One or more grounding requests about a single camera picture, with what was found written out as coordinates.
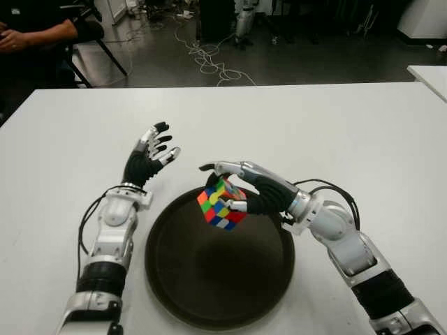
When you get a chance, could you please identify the robot left hand black silver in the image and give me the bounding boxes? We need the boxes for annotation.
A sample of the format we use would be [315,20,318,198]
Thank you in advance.
[122,121,182,191]

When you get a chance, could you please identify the robot right hand black silver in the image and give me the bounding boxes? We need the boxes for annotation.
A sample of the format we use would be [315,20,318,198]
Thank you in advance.
[198,160,301,216]

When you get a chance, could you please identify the seated person's hand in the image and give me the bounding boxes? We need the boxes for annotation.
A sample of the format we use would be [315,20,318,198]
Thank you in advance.
[0,23,31,53]

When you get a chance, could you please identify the multicoloured Rubik's cube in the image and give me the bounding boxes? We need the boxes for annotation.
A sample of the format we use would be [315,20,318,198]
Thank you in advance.
[196,177,249,232]

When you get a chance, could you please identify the person's bare forearm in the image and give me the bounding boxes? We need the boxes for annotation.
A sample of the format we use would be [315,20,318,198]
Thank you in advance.
[26,19,78,46]

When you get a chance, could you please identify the dark brown round plate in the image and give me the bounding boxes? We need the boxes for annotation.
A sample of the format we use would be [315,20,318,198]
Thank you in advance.
[145,184,296,331]

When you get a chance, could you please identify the seated person's black-clothed body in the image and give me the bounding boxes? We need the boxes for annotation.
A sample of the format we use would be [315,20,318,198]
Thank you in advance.
[0,0,81,116]

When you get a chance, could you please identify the black chair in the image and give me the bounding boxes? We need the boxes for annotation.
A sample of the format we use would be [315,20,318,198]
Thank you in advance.
[64,0,129,88]

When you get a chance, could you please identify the white board panel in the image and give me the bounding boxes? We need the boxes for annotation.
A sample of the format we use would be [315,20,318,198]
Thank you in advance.
[94,0,130,25]

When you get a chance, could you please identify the grey metal folding stand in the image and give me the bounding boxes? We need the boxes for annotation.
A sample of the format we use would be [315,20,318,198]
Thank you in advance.
[354,1,380,36]

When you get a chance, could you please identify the white side table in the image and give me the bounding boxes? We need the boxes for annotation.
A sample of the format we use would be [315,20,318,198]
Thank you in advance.
[406,64,447,104]

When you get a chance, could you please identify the white cabinet with black base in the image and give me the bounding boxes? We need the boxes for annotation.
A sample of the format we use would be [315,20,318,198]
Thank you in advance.
[396,0,447,46]

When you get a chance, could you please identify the thin white floor cable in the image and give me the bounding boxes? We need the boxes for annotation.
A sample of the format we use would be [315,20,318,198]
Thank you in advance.
[124,20,161,76]

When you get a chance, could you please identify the tangled white floor cable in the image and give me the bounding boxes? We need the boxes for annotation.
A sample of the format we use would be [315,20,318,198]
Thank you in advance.
[173,13,258,87]

